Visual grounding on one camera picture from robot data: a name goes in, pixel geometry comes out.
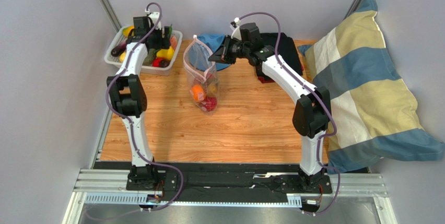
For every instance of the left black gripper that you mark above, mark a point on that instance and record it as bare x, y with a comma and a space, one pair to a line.
163, 43

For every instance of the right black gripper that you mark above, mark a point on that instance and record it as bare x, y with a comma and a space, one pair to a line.
225, 52

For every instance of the yellow pear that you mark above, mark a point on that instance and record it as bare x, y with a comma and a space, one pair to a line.
165, 53

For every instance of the clear zip top bag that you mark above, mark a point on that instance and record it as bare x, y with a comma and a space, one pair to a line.
194, 76

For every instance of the orange fruit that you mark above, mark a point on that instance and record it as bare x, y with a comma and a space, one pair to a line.
198, 93

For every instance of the red lychee bunch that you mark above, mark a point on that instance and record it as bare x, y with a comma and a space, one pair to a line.
211, 87

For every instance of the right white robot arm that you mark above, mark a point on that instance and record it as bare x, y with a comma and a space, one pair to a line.
312, 112

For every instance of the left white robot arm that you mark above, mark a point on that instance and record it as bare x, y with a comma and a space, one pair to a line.
126, 97

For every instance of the watermelon slice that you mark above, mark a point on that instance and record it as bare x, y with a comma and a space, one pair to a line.
173, 42

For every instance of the white plastic fruit basket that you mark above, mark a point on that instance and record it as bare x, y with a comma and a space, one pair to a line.
164, 71

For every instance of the blue bucket hat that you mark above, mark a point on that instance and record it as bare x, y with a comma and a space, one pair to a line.
200, 52

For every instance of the dark mangosteen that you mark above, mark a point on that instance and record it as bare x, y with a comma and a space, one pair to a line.
160, 62

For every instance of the green netted melon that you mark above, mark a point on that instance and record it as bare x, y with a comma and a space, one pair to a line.
151, 56

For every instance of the yellow orange mango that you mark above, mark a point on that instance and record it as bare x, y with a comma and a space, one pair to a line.
127, 31

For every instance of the purple eggplant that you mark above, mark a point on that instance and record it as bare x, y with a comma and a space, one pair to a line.
119, 49

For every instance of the black folded cloth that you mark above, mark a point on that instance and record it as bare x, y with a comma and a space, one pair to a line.
286, 49

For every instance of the striped blue yellow pillow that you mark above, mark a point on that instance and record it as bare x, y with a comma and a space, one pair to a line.
373, 110

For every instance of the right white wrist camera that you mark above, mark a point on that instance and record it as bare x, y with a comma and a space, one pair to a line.
235, 26

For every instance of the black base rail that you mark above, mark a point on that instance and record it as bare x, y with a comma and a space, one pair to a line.
226, 183

